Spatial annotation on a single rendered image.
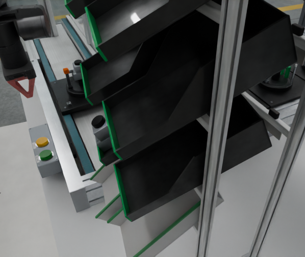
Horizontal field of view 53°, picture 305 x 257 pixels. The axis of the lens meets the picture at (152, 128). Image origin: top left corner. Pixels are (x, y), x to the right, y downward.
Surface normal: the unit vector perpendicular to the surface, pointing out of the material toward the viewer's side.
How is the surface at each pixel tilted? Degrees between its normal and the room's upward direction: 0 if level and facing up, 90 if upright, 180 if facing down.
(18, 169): 0
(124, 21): 25
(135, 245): 45
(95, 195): 90
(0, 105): 0
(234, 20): 90
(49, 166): 90
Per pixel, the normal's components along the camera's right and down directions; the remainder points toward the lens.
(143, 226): -0.71, -0.40
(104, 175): 0.25, 0.62
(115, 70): -0.44, -0.60
